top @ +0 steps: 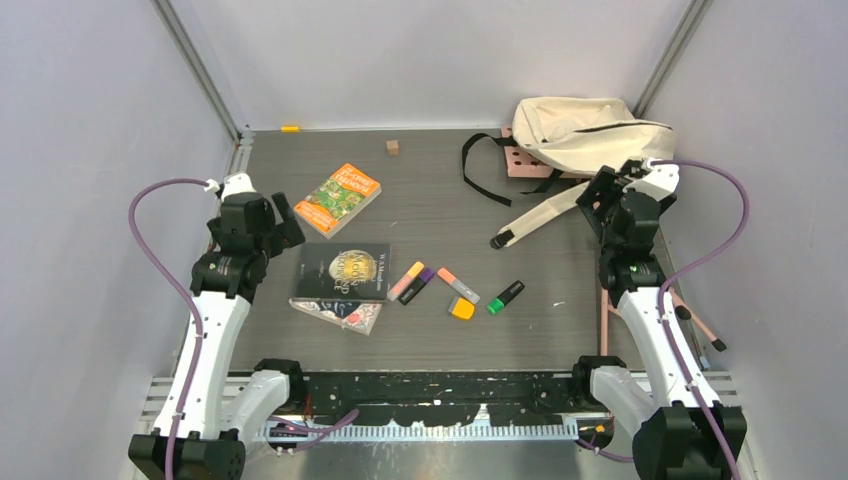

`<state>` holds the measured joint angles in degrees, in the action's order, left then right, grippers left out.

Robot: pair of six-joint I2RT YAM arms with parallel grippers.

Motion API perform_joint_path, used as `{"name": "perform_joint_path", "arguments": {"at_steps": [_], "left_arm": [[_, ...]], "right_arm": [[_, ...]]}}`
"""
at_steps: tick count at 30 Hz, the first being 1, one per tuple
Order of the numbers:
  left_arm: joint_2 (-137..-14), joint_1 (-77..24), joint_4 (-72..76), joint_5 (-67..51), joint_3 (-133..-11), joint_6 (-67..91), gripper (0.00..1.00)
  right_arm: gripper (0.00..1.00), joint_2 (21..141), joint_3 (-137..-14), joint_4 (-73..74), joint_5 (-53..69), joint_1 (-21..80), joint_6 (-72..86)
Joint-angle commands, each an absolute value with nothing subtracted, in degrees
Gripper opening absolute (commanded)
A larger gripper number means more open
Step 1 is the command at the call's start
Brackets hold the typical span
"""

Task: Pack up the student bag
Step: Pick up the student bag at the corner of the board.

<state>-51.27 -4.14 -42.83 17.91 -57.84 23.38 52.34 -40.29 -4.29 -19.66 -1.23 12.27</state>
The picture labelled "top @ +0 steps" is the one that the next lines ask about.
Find black moon cover book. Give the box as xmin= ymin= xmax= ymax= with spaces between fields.
xmin=292 ymin=242 xmax=391 ymax=303

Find salmon grey highlighter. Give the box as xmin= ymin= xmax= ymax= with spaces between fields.
xmin=437 ymin=267 xmax=480 ymax=304

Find small wooden cube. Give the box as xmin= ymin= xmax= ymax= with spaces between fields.
xmin=386 ymin=140 xmax=400 ymax=156

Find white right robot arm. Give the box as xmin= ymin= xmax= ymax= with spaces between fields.
xmin=570 ymin=158 xmax=747 ymax=479

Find orange green paperback book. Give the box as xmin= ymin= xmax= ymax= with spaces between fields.
xmin=294 ymin=163 xmax=382 ymax=239

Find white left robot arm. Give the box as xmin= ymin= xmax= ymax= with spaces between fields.
xmin=128 ymin=172 xmax=307 ymax=479

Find patterned book under black book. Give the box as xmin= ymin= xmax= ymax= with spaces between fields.
xmin=289 ymin=299 xmax=383 ymax=336

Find pink perforated stand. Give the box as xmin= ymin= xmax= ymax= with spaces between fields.
xmin=503 ymin=145 xmax=727 ymax=355

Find purple black highlighter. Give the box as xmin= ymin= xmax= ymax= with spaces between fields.
xmin=398 ymin=267 xmax=435 ymax=305

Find green black highlighter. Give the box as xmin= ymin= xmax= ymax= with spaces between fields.
xmin=486 ymin=280 xmax=525 ymax=315

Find cream canvas backpack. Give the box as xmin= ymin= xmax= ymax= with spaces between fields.
xmin=461 ymin=97 xmax=676 ymax=250

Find light orange highlighter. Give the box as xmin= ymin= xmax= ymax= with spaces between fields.
xmin=387 ymin=261 xmax=425 ymax=301

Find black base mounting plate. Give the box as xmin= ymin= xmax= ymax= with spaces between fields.
xmin=278 ymin=371 xmax=607 ymax=427

